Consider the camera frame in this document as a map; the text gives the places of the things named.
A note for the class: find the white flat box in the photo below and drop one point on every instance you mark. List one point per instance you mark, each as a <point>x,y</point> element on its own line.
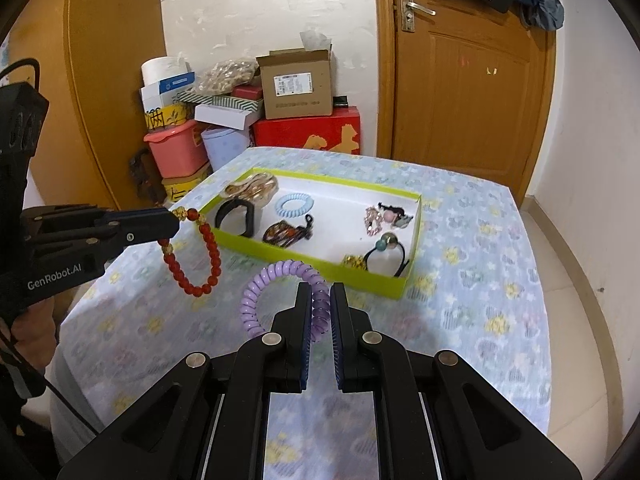
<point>227,117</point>

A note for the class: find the black wristband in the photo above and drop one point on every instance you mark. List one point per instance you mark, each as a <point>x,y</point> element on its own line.
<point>236,217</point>

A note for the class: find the yellow tin box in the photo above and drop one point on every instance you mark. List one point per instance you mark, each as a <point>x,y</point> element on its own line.
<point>176,188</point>

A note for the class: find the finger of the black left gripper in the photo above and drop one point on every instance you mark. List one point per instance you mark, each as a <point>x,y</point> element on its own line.
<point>67,253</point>
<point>77,222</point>

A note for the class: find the yellow patterned box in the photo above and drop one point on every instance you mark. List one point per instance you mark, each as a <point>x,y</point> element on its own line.
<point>161,118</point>

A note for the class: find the wooden door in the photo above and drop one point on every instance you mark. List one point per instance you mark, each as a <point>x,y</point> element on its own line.
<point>468,91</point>

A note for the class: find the white blue carton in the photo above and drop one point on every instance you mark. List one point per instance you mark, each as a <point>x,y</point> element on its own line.
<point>164,92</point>

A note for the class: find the pink sparkly hair clip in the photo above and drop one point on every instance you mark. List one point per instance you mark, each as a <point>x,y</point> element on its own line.
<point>373,220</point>

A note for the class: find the red gift box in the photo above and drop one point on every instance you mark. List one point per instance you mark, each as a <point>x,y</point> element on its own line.
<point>339,132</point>

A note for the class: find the lime green shallow box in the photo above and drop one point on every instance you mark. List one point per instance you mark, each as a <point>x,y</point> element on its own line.
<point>338,231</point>

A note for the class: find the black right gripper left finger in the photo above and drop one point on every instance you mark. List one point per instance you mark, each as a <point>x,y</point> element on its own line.
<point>206,418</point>

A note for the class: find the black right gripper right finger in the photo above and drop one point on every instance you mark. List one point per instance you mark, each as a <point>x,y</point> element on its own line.
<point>435,416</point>

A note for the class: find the metal door handle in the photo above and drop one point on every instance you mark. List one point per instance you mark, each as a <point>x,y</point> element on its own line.
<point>409,9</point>

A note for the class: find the bag of nuts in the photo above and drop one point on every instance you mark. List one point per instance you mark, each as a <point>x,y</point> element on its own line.
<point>224,76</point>

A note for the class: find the pink plastic bin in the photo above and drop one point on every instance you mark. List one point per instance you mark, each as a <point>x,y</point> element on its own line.
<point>178,151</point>

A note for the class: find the beige translucent hair claw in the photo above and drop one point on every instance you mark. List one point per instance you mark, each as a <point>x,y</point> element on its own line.
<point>257,188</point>

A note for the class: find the white toilet paper roll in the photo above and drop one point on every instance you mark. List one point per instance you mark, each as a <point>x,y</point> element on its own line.
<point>157,69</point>

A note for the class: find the person left hand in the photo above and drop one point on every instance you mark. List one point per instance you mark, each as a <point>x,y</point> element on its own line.
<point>33,333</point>

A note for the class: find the green striped box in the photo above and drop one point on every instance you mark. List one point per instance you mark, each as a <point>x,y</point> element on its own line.
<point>220,101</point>

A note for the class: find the small red box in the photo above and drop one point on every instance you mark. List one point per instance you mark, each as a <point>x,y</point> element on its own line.
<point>248,91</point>

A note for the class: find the brown cardboard box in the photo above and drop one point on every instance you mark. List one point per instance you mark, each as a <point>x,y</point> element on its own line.
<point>296,83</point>

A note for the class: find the light blue cylindrical tin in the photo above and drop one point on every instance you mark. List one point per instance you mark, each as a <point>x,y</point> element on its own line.
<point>224,144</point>

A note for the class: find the floral blue tablecloth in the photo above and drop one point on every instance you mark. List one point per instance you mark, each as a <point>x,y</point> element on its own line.
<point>473,288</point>

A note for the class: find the wooden wardrobe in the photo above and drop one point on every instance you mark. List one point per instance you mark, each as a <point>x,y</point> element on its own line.
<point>90,53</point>

